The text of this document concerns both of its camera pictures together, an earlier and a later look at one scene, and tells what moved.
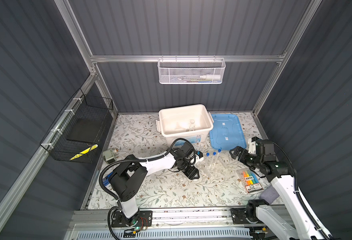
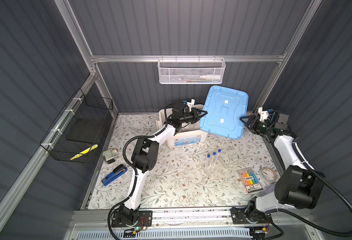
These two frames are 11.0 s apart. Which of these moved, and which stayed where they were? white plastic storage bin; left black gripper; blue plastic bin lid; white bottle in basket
Moved: blue plastic bin lid; left black gripper
Stayed: white plastic storage bin; white bottle in basket
